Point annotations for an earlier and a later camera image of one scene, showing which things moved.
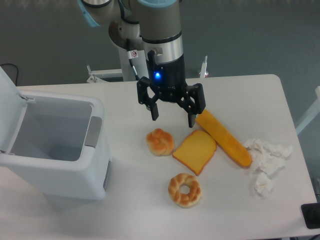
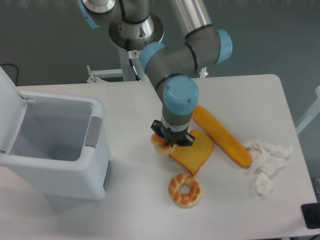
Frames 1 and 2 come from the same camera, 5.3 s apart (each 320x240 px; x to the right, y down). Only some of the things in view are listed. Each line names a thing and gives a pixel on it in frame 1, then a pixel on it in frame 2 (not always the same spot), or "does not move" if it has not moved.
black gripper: (168, 81) -> (173, 138)
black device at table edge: (311, 213) does not move
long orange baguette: (228, 143) does not move
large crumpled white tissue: (265, 158) does not move
